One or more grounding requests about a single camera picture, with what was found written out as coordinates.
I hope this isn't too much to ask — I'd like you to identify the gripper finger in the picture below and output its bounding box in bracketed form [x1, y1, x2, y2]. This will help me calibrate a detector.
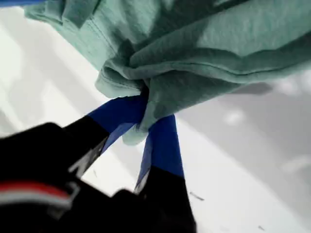
[133, 114, 198, 233]
[64, 86, 150, 177]

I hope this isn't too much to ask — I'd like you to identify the pale green T-shirt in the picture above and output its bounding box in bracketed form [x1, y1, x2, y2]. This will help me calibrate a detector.
[23, 0, 311, 146]

